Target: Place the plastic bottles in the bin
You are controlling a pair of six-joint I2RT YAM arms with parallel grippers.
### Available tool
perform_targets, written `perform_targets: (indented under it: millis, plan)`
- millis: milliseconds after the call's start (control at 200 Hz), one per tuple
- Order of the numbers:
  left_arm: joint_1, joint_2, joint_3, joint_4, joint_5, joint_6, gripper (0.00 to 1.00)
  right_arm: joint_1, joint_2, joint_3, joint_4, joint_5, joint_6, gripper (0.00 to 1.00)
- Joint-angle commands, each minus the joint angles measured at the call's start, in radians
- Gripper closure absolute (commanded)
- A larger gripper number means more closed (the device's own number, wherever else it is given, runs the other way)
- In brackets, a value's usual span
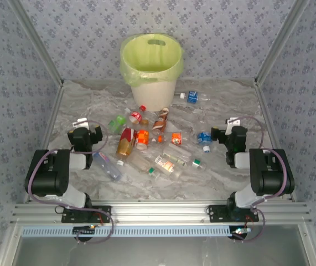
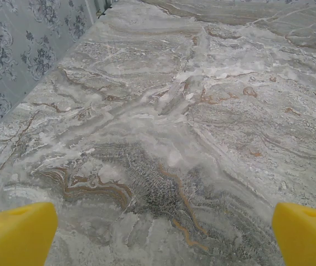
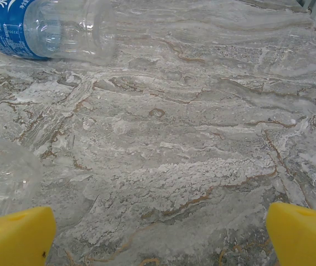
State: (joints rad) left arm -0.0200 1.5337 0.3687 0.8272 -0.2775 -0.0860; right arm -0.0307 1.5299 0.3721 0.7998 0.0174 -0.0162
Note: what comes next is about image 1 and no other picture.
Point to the grey metal panel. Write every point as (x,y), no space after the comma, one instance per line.
(157,252)

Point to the plain clear bottle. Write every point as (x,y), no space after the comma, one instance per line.
(180,149)

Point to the long clear bottle blue label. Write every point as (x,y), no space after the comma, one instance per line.
(193,96)

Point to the aluminium frame post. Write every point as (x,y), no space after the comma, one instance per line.
(38,44)
(282,41)

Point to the short bottle blue label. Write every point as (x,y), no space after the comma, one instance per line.
(204,138)

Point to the clear bottle pink label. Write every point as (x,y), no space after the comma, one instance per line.
(108,166)

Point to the green label bottle white cap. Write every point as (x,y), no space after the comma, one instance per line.
(117,122)

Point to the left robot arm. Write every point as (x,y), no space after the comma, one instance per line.
(52,174)

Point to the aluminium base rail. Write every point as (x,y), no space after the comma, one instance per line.
(157,212)

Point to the red label bottle red cap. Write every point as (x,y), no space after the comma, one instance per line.
(136,116)

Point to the small circuit board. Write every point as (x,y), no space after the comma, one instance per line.
(84,230)
(239,232)

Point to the clear bottle orange white label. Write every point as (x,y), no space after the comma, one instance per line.
(167,165)

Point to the orange label bottle yellow cap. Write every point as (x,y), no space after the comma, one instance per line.
(142,138)

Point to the cream plastic bin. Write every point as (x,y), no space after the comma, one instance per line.
(152,94)

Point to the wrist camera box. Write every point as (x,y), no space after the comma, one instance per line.
(80,123)
(232,123)

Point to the large red gold label bottle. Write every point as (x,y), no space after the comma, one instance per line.
(126,142)

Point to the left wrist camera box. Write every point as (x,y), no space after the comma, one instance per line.
(80,123)

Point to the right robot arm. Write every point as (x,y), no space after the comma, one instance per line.
(268,174)

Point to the light green bin liner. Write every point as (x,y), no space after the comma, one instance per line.
(130,74)

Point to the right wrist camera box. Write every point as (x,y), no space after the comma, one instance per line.
(232,123)

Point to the aluminium side rail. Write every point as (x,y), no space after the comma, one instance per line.
(268,110)
(53,116)

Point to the brown coffee bottle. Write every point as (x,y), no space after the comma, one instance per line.
(160,122)

